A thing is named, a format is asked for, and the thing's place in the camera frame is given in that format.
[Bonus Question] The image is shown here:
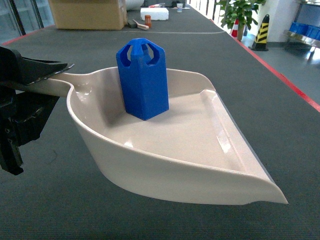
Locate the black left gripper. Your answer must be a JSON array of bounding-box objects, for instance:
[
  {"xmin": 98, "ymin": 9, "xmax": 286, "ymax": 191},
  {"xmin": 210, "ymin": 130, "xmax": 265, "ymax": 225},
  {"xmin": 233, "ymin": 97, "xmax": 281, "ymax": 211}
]
[{"xmin": 0, "ymin": 46, "xmax": 75, "ymax": 175}]

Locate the blue plastic part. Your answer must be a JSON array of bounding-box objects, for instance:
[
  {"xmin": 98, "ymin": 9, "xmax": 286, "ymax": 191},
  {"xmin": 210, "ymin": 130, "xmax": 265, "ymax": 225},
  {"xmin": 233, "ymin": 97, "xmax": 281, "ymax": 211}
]
[{"xmin": 116, "ymin": 38, "xmax": 169, "ymax": 121}]

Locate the beige plastic dustpan tray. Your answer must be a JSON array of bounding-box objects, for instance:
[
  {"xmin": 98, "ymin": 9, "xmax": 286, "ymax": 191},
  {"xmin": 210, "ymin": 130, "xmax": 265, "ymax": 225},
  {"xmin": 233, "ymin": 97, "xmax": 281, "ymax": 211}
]
[{"xmin": 30, "ymin": 67, "xmax": 288, "ymax": 205}]

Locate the steel shelf rack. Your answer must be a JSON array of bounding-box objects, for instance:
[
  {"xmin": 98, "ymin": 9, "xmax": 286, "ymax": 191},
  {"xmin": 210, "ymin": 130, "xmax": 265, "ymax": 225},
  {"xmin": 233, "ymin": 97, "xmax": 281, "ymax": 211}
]
[{"xmin": 284, "ymin": 0, "xmax": 320, "ymax": 50}]

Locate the large open cardboard box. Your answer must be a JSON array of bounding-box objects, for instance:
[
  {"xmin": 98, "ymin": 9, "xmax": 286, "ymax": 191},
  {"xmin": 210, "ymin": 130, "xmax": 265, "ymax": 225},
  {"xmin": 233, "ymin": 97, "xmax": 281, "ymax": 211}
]
[{"xmin": 48, "ymin": 0, "xmax": 128, "ymax": 30}]

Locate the white foam block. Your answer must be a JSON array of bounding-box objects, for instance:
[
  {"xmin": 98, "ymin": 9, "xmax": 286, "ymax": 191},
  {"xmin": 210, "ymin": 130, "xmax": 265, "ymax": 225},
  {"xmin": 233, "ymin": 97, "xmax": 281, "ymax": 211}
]
[{"xmin": 140, "ymin": 7, "xmax": 169, "ymax": 21}]

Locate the white paper cup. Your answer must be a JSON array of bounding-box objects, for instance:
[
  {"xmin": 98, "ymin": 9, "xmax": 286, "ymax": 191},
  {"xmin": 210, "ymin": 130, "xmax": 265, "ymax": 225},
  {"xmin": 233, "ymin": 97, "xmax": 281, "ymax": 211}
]
[{"xmin": 176, "ymin": 3, "xmax": 183, "ymax": 13}]

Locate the red white traffic cone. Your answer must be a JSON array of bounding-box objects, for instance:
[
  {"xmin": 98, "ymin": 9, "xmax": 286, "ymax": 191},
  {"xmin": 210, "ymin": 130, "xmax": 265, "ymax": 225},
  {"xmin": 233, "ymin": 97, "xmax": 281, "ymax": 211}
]
[{"xmin": 230, "ymin": 19, "xmax": 239, "ymax": 38}]

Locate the green potted plant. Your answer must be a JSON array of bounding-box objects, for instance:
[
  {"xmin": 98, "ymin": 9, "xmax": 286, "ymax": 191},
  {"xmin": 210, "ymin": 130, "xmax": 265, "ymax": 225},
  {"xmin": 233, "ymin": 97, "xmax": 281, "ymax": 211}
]
[{"xmin": 216, "ymin": 0, "xmax": 266, "ymax": 41}]

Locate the yellow black traffic cone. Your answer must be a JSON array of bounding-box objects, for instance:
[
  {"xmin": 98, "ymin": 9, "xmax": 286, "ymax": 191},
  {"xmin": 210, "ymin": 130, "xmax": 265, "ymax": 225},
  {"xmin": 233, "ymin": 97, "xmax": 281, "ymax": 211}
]
[{"xmin": 249, "ymin": 14, "xmax": 270, "ymax": 52}]

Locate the wooden handled brush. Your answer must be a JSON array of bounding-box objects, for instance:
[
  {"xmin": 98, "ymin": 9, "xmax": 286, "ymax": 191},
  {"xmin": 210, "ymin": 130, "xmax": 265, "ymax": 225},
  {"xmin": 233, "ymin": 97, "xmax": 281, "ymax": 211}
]
[{"xmin": 127, "ymin": 19, "xmax": 150, "ymax": 31}]

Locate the red conveyor frame edge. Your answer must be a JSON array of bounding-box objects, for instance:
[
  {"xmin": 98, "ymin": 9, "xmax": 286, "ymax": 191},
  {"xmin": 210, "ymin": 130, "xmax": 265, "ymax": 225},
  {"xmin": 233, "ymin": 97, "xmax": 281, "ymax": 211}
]
[{"xmin": 208, "ymin": 25, "xmax": 320, "ymax": 118}]

